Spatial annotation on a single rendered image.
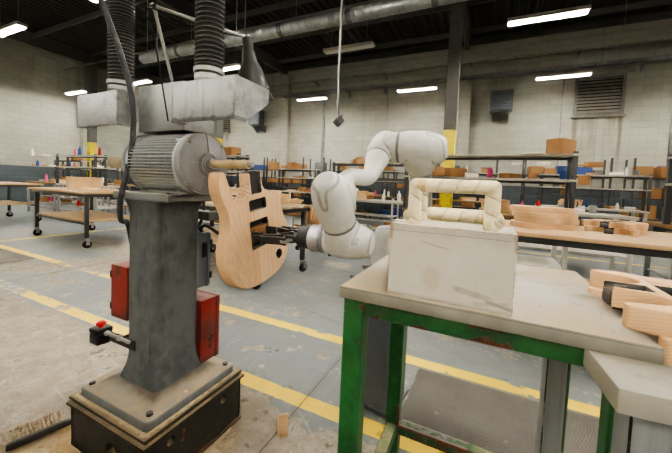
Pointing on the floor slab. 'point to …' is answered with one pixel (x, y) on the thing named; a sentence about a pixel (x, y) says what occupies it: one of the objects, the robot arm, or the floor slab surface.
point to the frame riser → (211, 426)
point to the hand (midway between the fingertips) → (261, 232)
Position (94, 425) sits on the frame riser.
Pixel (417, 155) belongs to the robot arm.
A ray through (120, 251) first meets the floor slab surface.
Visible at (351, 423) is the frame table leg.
